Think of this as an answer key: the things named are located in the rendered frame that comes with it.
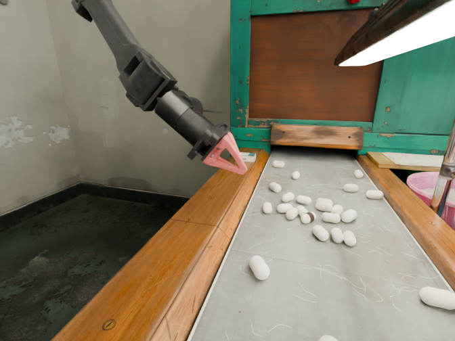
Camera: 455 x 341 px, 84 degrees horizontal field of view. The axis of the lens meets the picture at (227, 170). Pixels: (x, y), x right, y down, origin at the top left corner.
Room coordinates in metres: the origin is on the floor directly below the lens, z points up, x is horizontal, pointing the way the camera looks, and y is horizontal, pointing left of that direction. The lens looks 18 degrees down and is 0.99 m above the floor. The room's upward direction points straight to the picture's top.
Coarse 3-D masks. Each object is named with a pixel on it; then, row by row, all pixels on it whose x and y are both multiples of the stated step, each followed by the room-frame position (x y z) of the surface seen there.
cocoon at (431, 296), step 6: (426, 288) 0.24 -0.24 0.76; (432, 288) 0.24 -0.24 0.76; (420, 294) 0.24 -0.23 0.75; (426, 294) 0.24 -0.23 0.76; (432, 294) 0.24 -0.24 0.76; (438, 294) 0.24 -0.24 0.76; (444, 294) 0.23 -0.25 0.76; (450, 294) 0.23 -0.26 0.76; (426, 300) 0.24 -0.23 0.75; (432, 300) 0.23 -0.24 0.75; (438, 300) 0.23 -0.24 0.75; (444, 300) 0.23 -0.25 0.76; (450, 300) 0.23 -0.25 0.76; (438, 306) 0.23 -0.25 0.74; (444, 306) 0.23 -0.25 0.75; (450, 306) 0.23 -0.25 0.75
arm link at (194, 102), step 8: (152, 64) 0.49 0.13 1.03; (160, 64) 0.52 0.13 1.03; (160, 72) 0.49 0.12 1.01; (168, 72) 0.51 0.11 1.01; (168, 80) 0.49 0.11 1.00; (176, 80) 0.52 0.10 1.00; (160, 88) 0.49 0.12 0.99; (168, 88) 0.50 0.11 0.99; (176, 88) 0.54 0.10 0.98; (128, 96) 0.50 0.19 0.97; (152, 96) 0.49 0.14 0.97; (160, 96) 0.50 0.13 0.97; (184, 96) 0.54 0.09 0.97; (136, 104) 0.50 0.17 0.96; (152, 104) 0.50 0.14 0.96; (192, 104) 0.53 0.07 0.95; (200, 104) 0.58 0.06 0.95; (200, 112) 0.57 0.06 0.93
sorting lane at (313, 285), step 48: (336, 192) 0.58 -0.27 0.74; (240, 240) 0.37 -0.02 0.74; (288, 240) 0.37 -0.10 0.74; (384, 240) 0.37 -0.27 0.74; (240, 288) 0.26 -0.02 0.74; (288, 288) 0.26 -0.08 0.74; (336, 288) 0.26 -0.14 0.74; (384, 288) 0.26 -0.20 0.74; (192, 336) 0.20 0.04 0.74; (240, 336) 0.20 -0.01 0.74; (288, 336) 0.20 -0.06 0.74; (336, 336) 0.20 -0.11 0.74; (384, 336) 0.20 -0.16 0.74; (432, 336) 0.20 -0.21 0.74
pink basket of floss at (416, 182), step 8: (416, 176) 0.63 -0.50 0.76; (424, 176) 0.64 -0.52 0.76; (432, 176) 0.64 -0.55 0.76; (408, 184) 0.57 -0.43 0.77; (416, 184) 0.62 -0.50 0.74; (424, 184) 0.63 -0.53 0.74; (432, 184) 0.64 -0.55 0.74; (416, 192) 0.52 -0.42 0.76; (424, 192) 0.51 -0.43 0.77; (424, 200) 0.51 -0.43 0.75; (448, 208) 0.46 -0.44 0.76; (448, 216) 0.46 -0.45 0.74; (448, 224) 0.46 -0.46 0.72
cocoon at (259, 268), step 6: (252, 258) 0.30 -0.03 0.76; (258, 258) 0.30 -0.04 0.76; (252, 264) 0.29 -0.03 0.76; (258, 264) 0.29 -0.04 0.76; (264, 264) 0.29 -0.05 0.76; (252, 270) 0.29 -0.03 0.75; (258, 270) 0.28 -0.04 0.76; (264, 270) 0.28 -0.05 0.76; (258, 276) 0.27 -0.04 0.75; (264, 276) 0.27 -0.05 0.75
